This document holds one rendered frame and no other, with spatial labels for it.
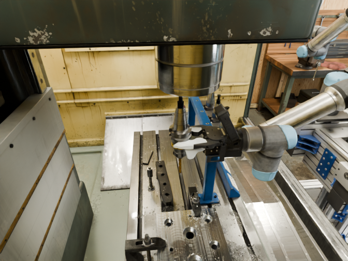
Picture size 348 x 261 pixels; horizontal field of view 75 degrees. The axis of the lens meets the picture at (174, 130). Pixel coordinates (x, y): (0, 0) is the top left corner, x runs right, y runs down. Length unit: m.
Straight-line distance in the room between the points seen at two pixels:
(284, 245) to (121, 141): 1.14
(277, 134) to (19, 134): 0.69
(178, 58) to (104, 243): 1.04
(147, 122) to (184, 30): 1.35
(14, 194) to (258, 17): 0.64
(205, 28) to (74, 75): 1.36
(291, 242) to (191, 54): 1.01
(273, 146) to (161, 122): 1.13
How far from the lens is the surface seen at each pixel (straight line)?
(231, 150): 0.69
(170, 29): 0.41
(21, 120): 0.70
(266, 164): 0.76
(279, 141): 0.72
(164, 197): 0.98
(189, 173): 1.17
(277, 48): 3.63
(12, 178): 0.66
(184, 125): 0.61
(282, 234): 1.27
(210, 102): 1.06
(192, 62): 0.47
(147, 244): 0.81
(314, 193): 2.33
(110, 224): 1.36
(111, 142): 1.66
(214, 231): 0.87
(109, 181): 1.54
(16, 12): 0.45
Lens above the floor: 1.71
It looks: 33 degrees down
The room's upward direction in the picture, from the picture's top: straight up
